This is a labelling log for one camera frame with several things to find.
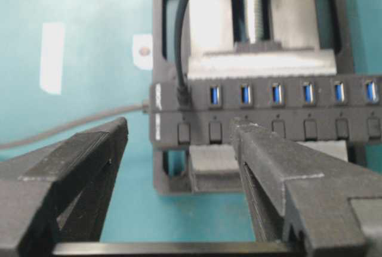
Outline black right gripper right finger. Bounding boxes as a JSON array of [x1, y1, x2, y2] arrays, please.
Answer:
[[230, 118, 381, 256]]

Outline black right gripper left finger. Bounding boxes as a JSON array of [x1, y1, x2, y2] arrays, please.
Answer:
[[1, 117, 128, 256]]

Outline black USB cable with plug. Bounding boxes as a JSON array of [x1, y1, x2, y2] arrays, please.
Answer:
[[174, 0, 207, 109]]

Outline black multi-port USB hub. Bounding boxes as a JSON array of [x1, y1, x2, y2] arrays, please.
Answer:
[[149, 75, 381, 150]]

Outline white tape strip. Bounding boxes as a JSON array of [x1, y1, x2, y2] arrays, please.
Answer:
[[39, 22, 65, 95]]

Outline black 3D-printed vise clamp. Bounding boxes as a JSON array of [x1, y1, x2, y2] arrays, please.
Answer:
[[150, 0, 355, 195]]

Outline silver threaded vise screw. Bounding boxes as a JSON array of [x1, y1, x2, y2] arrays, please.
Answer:
[[244, 0, 269, 44]]

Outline grey hub power cable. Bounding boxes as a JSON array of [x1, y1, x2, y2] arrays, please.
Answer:
[[0, 98, 150, 150]]

